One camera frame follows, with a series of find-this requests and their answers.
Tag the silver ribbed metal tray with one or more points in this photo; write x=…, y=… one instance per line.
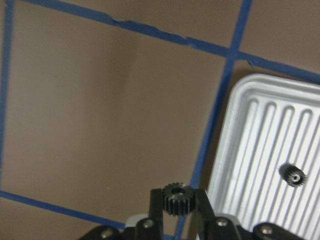
x=269, y=121

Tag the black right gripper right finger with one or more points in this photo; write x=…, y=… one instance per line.
x=204, y=213

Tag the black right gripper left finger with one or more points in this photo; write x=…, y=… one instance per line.
x=156, y=206

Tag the brown paper table cover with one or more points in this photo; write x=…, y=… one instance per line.
x=103, y=100

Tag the black bearing gear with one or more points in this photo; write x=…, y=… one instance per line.
x=178, y=199
x=292, y=175

